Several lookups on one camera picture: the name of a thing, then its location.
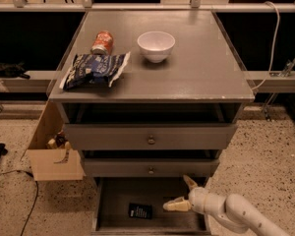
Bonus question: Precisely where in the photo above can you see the black object on rail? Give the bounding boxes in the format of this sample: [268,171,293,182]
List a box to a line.
[0,62,30,80]

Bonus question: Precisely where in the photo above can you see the items inside cardboard box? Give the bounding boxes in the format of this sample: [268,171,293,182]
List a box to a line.
[46,131,71,149]

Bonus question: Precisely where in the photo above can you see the cardboard box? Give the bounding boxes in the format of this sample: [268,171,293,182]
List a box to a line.
[27,101,85,181]

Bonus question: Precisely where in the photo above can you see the grey drawer cabinet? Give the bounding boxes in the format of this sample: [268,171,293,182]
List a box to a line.
[50,10,254,178]

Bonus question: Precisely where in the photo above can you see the metal bracket strut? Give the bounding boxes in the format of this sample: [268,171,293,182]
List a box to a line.
[262,57,295,121]

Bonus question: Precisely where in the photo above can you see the grey open bottom drawer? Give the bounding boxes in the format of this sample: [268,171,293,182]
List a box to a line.
[91,178,211,236]

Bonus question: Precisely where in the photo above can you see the blue chip bag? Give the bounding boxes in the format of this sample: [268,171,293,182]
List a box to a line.
[59,52,131,90]

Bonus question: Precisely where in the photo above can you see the black floor cable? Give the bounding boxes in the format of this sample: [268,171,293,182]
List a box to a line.
[0,169,39,236]

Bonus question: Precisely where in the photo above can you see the white bowl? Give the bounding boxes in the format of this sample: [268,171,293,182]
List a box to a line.
[137,31,176,63]

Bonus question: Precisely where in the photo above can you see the orange soda can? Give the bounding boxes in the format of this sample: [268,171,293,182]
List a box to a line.
[90,30,114,55]

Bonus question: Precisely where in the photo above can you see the dark blue rxbar wrapper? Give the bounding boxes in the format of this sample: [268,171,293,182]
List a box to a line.
[128,204,152,219]

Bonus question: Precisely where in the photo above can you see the white hanging cable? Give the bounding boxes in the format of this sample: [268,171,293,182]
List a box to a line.
[251,0,282,91]

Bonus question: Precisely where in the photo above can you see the grey middle drawer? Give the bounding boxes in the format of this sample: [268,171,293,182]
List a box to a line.
[84,158,219,177]

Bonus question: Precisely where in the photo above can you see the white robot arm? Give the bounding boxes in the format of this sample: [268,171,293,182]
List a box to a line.
[163,175,290,236]

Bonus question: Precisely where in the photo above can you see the grey top drawer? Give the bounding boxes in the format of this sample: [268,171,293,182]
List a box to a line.
[64,124,237,150]

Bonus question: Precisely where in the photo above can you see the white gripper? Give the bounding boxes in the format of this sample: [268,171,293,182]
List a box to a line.
[163,175,216,214]

